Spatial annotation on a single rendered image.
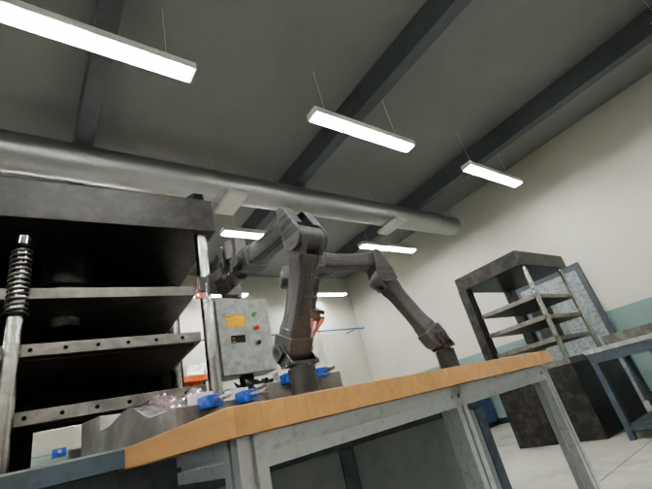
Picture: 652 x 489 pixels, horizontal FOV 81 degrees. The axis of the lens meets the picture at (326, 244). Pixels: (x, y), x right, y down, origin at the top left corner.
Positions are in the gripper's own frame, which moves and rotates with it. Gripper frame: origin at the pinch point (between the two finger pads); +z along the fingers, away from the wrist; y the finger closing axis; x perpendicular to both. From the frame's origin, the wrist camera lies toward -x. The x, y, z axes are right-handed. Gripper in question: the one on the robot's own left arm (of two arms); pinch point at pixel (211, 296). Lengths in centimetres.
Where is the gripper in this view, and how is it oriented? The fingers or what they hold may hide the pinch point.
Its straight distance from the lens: 131.1
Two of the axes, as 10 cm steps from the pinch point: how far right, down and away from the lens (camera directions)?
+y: -7.4, -1.2, -6.6
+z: -6.3, 4.7, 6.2
